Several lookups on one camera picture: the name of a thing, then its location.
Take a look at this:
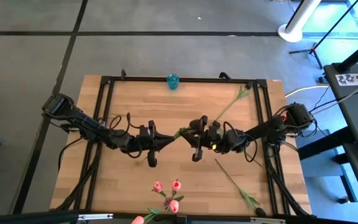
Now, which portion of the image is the pink artificial tulip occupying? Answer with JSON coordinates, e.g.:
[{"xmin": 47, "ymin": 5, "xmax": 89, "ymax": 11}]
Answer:
[
  {"xmin": 166, "ymin": 194, "xmax": 185, "ymax": 214},
  {"xmin": 131, "ymin": 207, "xmax": 163, "ymax": 224},
  {"xmin": 151, "ymin": 181, "xmax": 169, "ymax": 200},
  {"xmin": 171, "ymin": 179, "xmax": 183, "ymax": 200}
]

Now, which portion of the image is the black tripod stand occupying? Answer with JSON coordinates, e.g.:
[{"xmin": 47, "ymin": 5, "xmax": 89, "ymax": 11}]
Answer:
[{"xmin": 289, "ymin": 0, "xmax": 358, "ymax": 70}]

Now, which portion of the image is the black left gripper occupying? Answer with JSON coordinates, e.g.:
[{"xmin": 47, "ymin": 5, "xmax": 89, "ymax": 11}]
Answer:
[{"xmin": 134, "ymin": 119, "xmax": 176, "ymax": 168}]

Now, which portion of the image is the white cable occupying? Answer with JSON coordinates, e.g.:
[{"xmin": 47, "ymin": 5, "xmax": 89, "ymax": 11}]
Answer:
[{"xmin": 285, "ymin": 84, "xmax": 331, "ymax": 99}]

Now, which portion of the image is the white pole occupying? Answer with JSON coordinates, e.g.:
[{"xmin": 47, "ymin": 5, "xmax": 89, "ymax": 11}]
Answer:
[{"xmin": 286, "ymin": 0, "xmax": 323, "ymax": 32}]

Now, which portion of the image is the black cable bundle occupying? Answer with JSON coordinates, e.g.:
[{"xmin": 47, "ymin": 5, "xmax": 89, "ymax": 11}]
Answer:
[
  {"xmin": 53, "ymin": 146, "xmax": 101, "ymax": 212},
  {"xmin": 265, "ymin": 146, "xmax": 312, "ymax": 218}
]

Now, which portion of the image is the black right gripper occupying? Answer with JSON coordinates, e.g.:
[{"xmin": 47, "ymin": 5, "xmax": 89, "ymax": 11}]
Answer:
[{"xmin": 183, "ymin": 114, "xmax": 226, "ymax": 162}]

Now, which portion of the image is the green flower stem held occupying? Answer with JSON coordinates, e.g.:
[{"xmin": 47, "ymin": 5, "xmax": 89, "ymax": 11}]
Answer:
[{"xmin": 213, "ymin": 81, "xmax": 254, "ymax": 122}]

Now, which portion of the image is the silver bracket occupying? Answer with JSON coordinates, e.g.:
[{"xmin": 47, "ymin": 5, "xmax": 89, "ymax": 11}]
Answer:
[
  {"xmin": 78, "ymin": 213, "xmax": 114, "ymax": 221},
  {"xmin": 249, "ymin": 217, "xmax": 286, "ymax": 224}
]

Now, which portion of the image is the white round stand base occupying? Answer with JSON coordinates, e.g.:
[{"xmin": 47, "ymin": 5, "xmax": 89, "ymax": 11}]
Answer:
[{"xmin": 277, "ymin": 23, "xmax": 304, "ymax": 44}]

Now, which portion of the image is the white printed label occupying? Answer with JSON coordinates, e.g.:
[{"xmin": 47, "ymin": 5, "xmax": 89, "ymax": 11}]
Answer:
[{"xmin": 335, "ymin": 73, "xmax": 358, "ymax": 87}]

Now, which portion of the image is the black aluminium table frame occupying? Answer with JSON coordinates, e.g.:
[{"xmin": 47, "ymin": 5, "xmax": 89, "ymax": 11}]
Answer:
[{"xmin": 73, "ymin": 75, "xmax": 291, "ymax": 218}]

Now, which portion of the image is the teal glass vase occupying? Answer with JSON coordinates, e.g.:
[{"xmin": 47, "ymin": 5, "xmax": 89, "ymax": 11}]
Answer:
[{"xmin": 166, "ymin": 73, "xmax": 180, "ymax": 91}]

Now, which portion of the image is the black beam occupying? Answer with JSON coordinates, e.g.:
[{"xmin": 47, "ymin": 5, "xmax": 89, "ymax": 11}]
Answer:
[{"xmin": 0, "ymin": 210, "xmax": 114, "ymax": 224}]

